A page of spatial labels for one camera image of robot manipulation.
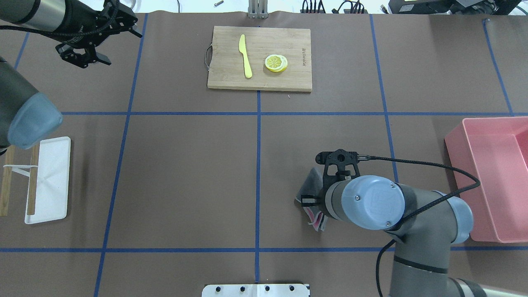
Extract grey cloth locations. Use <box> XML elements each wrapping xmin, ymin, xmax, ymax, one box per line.
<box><xmin>295</xmin><ymin>167</ymin><xmax>328</xmax><ymax>231</ymax></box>

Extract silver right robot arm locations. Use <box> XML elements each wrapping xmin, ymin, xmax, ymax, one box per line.
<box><xmin>311</xmin><ymin>149</ymin><xmax>523</xmax><ymax>297</ymax></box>

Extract yellow plastic knife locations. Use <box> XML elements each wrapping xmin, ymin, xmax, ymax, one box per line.
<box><xmin>238</xmin><ymin>34</ymin><xmax>253</xmax><ymax>79</ymax></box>

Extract black power strip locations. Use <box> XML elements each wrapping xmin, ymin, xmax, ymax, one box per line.
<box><xmin>299</xmin><ymin>0</ymin><xmax>368</xmax><ymax>14</ymax></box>

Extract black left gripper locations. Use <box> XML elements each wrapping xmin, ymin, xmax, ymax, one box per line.
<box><xmin>55</xmin><ymin>0</ymin><xmax>143</xmax><ymax>69</ymax></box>

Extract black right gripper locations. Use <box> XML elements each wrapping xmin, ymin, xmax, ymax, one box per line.
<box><xmin>316</xmin><ymin>149</ymin><xmax>358</xmax><ymax>194</ymax></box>

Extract yellow lemon slice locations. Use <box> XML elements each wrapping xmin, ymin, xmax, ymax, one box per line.
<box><xmin>264</xmin><ymin>54</ymin><xmax>288</xmax><ymax>73</ymax></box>

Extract pink plastic bin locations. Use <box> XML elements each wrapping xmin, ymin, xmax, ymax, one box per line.
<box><xmin>444</xmin><ymin>116</ymin><xmax>528</xmax><ymax>244</ymax></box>

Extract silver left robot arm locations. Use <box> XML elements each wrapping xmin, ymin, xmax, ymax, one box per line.
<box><xmin>0</xmin><ymin>0</ymin><xmax>142</xmax><ymax>154</ymax></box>

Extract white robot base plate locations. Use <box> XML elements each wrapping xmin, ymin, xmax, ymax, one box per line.
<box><xmin>201</xmin><ymin>283</ymin><xmax>311</xmax><ymax>297</ymax></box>

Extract metal camera post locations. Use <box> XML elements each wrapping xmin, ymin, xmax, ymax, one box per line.
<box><xmin>247</xmin><ymin>0</ymin><xmax>269</xmax><ymax>19</ymax></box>

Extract white rectangular tray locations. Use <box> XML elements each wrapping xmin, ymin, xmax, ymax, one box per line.
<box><xmin>24</xmin><ymin>137</ymin><xmax>71</xmax><ymax>224</ymax></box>

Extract wooden cutting board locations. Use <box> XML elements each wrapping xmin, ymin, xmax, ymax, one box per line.
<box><xmin>207</xmin><ymin>25</ymin><xmax>313</xmax><ymax>92</ymax></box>

